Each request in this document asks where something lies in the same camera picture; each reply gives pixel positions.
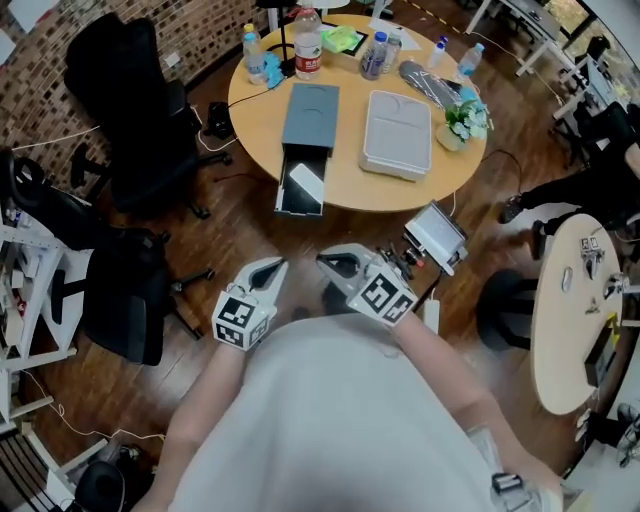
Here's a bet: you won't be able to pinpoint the black round floor object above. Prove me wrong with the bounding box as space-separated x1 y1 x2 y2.
203 101 234 140

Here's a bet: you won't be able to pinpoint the clear bottle near centre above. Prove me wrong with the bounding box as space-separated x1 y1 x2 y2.
359 31 390 81

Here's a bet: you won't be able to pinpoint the black office chair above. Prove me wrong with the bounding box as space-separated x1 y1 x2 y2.
0 149 216 366
63 12 234 221

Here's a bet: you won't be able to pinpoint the white paper sheet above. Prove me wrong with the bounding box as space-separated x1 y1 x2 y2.
369 16 423 51

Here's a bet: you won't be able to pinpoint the dark grey drawer box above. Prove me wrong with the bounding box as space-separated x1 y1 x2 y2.
273 83 341 219

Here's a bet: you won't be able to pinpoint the small black monitor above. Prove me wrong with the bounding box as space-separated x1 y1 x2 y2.
403 199 470 276

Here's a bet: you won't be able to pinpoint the black floor cable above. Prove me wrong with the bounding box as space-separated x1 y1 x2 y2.
482 149 524 194

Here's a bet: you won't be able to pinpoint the light grey box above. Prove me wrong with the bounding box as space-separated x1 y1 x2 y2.
357 89 433 183

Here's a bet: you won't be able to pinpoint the grey pouch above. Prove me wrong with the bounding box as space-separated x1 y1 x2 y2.
398 59 464 109

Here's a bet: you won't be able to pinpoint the white flat device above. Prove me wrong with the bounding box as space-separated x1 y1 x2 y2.
288 162 326 204

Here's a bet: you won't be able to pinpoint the person's left forearm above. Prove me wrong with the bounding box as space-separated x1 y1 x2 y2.
132 339 251 512

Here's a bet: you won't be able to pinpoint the blue rubber glove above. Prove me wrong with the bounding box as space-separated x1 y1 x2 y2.
259 51 286 90

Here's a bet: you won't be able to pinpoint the black yellow box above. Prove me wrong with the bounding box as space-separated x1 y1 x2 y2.
583 314 621 389

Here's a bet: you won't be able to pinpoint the small white bottle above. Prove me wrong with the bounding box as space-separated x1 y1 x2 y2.
427 35 450 70

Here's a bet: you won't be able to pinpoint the potted plant white flowers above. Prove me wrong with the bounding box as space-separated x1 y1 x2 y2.
434 98 494 151

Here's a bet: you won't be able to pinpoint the person's right forearm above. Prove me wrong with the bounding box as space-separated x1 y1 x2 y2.
394 312 566 501

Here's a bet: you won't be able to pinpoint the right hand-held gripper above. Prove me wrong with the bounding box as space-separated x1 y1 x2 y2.
315 243 419 329

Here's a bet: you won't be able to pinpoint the round white table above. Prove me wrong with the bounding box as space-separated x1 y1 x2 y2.
475 213 624 416

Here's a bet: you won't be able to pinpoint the clear bottle blue cap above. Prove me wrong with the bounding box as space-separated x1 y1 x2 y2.
242 23 266 86
457 42 486 84

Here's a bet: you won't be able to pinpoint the black lamp white shade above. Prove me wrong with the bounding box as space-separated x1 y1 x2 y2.
255 0 351 77

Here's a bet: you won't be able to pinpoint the window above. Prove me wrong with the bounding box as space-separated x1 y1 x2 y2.
542 0 591 31

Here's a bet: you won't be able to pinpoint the large bottle red label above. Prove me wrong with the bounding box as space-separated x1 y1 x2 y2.
292 3 323 81

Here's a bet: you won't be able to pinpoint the round wooden table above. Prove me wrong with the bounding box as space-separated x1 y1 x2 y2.
227 19 488 214

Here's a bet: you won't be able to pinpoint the white desk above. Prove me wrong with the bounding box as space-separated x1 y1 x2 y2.
552 49 616 121
464 0 581 76

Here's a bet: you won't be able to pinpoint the unused hand-held gripper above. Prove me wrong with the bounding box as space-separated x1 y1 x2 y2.
602 272 631 301
579 234 605 280

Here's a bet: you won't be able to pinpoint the white floor cable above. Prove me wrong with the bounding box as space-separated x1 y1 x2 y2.
12 124 101 154

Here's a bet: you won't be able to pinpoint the person's light grey shirt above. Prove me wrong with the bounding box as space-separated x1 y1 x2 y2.
167 314 506 512

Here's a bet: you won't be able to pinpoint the slim clear bottle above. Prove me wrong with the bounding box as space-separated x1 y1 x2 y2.
382 32 404 74

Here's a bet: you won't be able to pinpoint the white shelf unit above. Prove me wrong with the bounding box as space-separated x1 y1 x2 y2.
0 197 79 436

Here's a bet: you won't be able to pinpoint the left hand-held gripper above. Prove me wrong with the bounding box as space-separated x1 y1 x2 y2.
212 256 291 352

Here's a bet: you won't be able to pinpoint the black rolling stool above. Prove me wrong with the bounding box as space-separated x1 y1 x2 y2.
74 439 156 512

